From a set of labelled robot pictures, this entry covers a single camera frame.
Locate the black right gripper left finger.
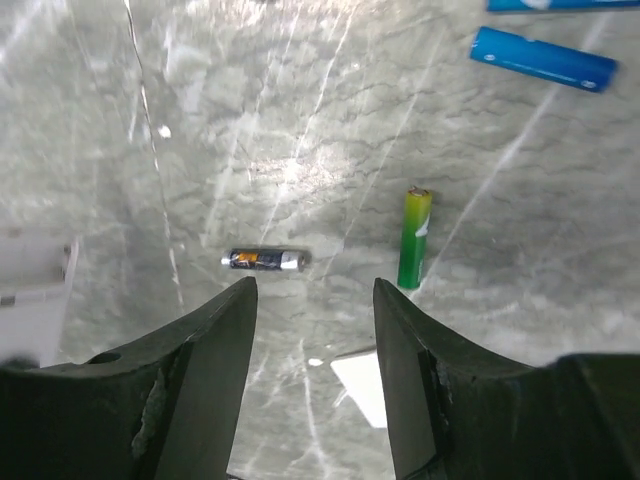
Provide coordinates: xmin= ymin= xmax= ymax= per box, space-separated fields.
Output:
xmin=1 ymin=277 xmax=258 ymax=479

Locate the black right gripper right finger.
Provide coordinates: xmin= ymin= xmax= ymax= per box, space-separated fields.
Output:
xmin=373 ymin=279 xmax=639 ymax=479

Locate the white battery cover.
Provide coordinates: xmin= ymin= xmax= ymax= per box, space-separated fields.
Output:
xmin=330 ymin=347 xmax=387 ymax=429

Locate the black orange battery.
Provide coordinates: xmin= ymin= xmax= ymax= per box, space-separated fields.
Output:
xmin=220 ymin=248 xmax=310 ymax=271

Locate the green battery apart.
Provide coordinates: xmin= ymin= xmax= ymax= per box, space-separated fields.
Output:
xmin=397 ymin=186 xmax=432 ymax=290

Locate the white remote control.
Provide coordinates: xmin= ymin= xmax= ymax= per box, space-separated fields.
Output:
xmin=1 ymin=227 xmax=79 ymax=368

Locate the blue battery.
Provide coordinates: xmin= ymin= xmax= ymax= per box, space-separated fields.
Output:
xmin=469 ymin=26 xmax=619 ymax=93
xmin=486 ymin=0 xmax=639 ymax=13

